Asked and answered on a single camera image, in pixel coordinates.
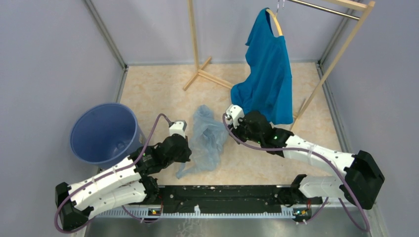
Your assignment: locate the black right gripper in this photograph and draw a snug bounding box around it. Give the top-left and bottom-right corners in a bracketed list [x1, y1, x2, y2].
[227, 116, 263, 144]

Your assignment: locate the light blue plastic trash bag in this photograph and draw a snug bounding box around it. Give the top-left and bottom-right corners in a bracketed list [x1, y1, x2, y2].
[176, 105, 228, 179]

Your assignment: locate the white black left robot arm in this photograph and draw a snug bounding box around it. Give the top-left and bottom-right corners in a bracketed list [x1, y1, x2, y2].
[54, 134, 192, 234]

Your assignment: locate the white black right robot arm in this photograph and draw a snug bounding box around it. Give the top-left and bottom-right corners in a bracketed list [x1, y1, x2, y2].
[224, 105, 385, 210]

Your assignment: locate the blue plastic trash bin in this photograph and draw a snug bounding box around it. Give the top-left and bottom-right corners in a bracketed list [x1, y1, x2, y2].
[70, 103, 146, 169]

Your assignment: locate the blue t-shirt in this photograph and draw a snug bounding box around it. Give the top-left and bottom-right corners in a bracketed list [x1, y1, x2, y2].
[230, 8, 293, 125]

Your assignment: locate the wooden clothes hanger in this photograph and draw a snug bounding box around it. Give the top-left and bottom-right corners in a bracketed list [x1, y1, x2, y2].
[265, 0, 284, 37]

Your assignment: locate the wooden clothes rack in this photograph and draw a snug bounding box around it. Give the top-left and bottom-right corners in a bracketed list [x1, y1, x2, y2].
[182, 0, 376, 131]

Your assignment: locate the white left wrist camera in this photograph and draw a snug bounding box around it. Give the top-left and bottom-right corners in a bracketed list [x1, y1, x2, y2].
[169, 120, 187, 138]

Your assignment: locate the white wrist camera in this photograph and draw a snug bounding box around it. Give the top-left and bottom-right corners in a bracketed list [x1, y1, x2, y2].
[169, 120, 187, 138]
[225, 104, 245, 128]

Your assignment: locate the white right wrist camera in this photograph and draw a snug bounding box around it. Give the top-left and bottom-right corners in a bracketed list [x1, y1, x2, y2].
[225, 104, 245, 128]

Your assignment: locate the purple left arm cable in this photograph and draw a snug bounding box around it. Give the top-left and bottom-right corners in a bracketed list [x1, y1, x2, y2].
[54, 113, 172, 235]

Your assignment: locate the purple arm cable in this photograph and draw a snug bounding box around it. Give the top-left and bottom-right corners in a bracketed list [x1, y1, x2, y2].
[222, 113, 371, 233]
[54, 113, 172, 235]

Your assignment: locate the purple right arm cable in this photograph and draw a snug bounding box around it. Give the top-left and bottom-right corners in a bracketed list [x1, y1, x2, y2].
[222, 113, 371, 233]

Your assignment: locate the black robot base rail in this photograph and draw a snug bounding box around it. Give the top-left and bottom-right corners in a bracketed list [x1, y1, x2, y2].
[141, 185, 323, 214]

